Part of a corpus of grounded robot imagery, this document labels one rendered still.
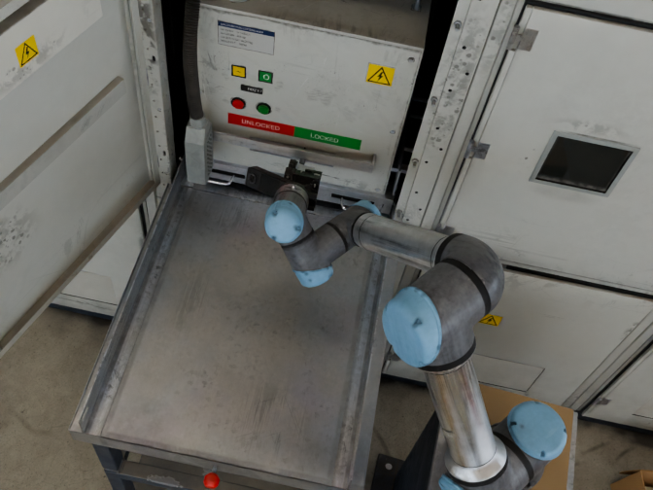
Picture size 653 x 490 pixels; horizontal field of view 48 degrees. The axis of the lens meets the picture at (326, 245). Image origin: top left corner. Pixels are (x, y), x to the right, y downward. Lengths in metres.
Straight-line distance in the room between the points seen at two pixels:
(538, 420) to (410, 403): 1.15
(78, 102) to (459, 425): 0.96
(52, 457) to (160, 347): 0.94
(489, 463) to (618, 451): 1.42
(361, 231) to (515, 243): 0.53
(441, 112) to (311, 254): 0.41
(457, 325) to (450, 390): 0.14
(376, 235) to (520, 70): 0.42
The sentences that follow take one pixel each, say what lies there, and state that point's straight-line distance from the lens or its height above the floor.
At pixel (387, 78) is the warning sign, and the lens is 1.58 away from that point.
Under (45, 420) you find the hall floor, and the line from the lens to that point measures 2.59.
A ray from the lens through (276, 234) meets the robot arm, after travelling 1.42.
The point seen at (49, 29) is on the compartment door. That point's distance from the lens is 1.37.
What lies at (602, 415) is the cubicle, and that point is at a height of 0.10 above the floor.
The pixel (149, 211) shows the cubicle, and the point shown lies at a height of 0.70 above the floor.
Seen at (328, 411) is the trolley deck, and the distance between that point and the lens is 1.62.
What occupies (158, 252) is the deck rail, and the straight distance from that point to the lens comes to 1.81.
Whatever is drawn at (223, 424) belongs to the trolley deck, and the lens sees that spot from 1.60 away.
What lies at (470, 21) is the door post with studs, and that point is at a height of 1.51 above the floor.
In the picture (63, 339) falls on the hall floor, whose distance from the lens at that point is 2.70.
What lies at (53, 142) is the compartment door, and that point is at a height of 1.24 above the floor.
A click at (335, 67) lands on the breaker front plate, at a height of 1.30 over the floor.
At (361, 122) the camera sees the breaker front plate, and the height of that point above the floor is 1.16.
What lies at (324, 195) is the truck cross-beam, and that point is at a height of 0.89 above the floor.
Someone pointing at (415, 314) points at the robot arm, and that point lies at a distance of 1.13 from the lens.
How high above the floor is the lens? 2.34
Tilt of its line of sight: 55 degrees down
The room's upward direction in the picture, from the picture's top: 11 degrees clockwise
